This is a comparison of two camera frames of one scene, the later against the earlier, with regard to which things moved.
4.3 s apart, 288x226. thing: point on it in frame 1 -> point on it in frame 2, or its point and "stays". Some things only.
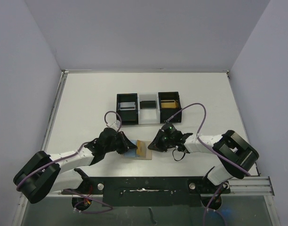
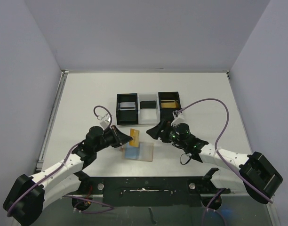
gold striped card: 169,104 stays
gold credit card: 141,149 -> 135,134
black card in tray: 147,104 stays
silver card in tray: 127,106 stays
